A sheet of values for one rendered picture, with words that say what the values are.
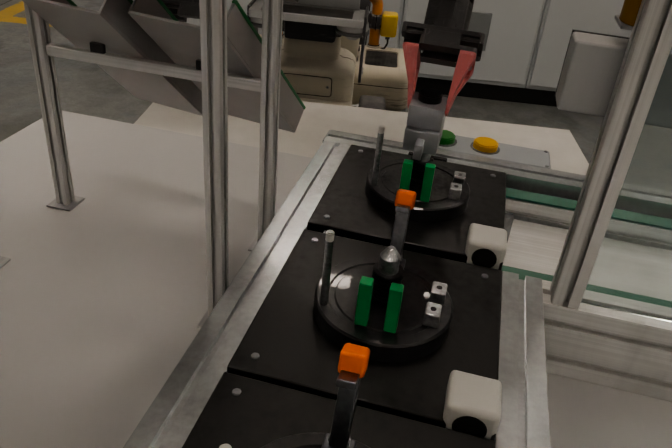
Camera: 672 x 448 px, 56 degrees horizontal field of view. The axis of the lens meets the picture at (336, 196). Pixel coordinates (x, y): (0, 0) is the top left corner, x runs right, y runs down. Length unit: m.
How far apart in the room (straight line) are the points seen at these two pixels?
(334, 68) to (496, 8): 2.43
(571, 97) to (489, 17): 3.25
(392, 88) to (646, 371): 1.22
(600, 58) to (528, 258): 0.33
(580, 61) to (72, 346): 0.62
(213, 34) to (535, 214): 0.56
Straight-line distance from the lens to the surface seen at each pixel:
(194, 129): 1.28
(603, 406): 0.81
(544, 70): 4.06
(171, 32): 0.80
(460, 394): 0.57
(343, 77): 1.55
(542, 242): 0.94
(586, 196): 0.68
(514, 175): 1.00
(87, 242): 0.96
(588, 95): 0.67
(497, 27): 3.93
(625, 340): 0.79
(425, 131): 0.80
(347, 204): 0.83
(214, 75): 0.63
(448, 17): 0.83
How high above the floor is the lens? 1.40
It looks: 30 degrees down
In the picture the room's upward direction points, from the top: 5 degrees clockwise
